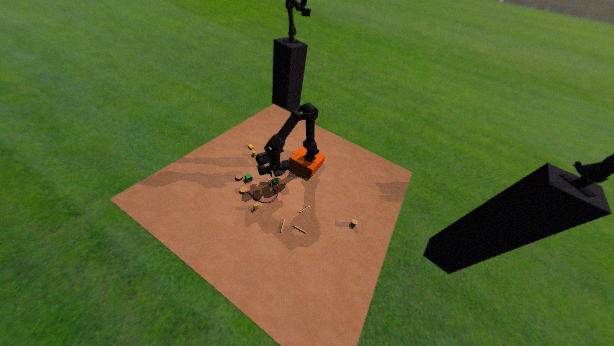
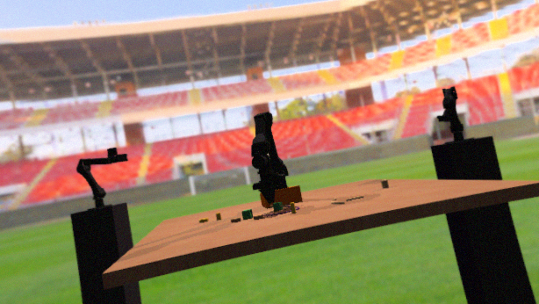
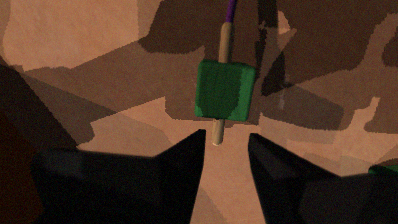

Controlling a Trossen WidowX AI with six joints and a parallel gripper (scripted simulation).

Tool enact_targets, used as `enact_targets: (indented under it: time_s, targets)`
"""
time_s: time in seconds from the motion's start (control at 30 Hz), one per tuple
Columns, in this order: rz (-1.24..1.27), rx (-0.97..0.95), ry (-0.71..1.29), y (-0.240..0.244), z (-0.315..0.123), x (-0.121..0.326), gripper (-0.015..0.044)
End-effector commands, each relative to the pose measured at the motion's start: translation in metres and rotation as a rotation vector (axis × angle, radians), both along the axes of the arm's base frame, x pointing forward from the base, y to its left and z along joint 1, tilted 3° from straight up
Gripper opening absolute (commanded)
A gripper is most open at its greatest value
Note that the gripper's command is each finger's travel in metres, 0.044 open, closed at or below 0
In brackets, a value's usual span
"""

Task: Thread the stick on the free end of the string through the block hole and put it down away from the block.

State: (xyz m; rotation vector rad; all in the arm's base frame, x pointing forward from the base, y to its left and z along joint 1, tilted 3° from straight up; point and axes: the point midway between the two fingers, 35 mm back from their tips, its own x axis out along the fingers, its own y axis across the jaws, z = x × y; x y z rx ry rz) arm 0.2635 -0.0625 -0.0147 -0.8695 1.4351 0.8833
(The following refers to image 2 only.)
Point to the green rectangular block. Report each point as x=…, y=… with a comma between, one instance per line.
x=247, y=214

